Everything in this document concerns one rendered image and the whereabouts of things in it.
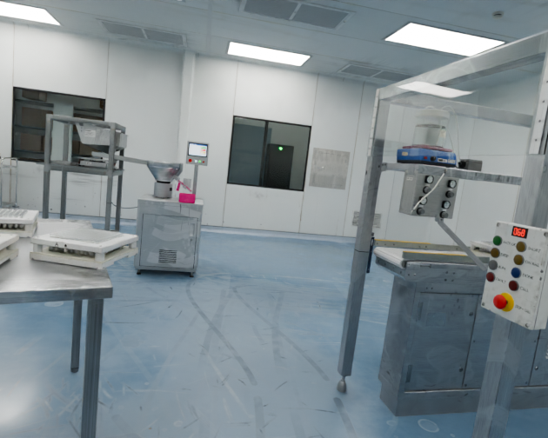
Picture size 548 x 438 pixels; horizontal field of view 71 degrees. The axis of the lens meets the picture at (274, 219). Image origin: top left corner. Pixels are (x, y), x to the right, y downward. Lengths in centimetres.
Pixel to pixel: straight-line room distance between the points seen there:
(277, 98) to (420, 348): 542
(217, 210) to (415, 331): 510
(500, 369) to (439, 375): 97
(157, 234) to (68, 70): 383
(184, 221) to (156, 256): 45
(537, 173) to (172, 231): 326
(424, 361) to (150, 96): 574
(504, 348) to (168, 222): 319
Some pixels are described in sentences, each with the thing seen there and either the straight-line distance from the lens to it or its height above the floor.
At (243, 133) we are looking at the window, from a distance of 676.
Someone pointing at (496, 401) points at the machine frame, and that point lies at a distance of 143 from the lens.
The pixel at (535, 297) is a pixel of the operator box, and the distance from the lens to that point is 121.
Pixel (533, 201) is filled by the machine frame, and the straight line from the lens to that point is 130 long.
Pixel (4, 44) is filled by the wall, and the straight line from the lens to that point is 747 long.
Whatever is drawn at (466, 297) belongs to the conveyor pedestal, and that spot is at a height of 65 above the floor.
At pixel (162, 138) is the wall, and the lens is 674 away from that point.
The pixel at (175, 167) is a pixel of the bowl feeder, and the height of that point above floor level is 110.
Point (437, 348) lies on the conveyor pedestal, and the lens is 225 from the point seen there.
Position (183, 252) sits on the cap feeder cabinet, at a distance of 399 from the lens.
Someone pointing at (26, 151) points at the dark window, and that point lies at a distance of 722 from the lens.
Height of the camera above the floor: 119
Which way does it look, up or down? 7 degrees down
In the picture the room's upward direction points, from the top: 6 degrees clockwise
